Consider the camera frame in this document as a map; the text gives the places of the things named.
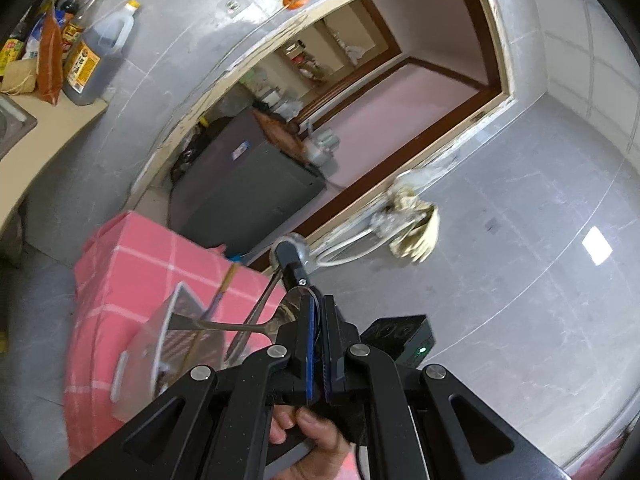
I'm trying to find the person's left hand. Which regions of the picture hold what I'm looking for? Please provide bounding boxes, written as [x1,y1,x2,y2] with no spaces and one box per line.
[269,405,352,480]

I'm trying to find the white plastic utensil basket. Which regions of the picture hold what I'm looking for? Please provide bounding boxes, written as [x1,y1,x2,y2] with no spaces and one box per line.
[110,282,226,422]

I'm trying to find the wooden chopstick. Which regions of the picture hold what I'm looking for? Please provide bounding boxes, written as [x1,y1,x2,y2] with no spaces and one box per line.
[181,262,240,372]

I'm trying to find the pink checked tablecloth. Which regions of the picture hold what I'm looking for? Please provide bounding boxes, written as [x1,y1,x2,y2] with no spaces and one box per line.
[63,211,269,463]

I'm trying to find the yellow rubber gloves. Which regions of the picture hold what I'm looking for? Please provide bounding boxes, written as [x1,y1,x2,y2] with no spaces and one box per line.
[387,168,440,263]

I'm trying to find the grey cabinet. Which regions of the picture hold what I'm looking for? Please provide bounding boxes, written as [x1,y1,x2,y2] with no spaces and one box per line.
[168,108,326,256]

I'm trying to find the white pot on cabinet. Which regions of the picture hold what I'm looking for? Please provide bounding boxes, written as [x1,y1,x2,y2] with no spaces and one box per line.
[304,128,341,167]

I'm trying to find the stainless steel sink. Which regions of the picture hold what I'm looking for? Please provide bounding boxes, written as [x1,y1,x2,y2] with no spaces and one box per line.
[0,96,38,157]

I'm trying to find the large vinegar jug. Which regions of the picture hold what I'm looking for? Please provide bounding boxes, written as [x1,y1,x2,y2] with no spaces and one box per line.
[63,0,140,106]

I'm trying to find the yellow-cap oil bottle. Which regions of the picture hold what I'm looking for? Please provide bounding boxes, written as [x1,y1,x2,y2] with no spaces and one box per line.
[62,0,103,60]

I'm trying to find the yellow-label sauce bottle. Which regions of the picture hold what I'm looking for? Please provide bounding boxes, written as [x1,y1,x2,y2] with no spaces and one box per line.
[0,0,87,79]

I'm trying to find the black camera box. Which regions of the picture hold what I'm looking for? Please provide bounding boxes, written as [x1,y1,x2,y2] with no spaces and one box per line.
[360,314,435,368]

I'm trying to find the white hose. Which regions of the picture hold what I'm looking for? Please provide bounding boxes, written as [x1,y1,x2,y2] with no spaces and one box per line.
[309,209,402,269]

